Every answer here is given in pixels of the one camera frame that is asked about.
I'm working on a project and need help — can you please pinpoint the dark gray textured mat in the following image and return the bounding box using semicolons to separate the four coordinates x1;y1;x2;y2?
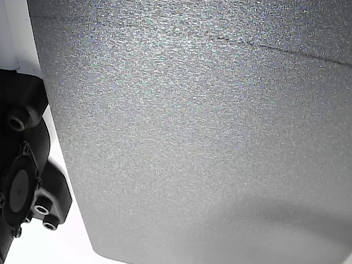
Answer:
0;0;352;264

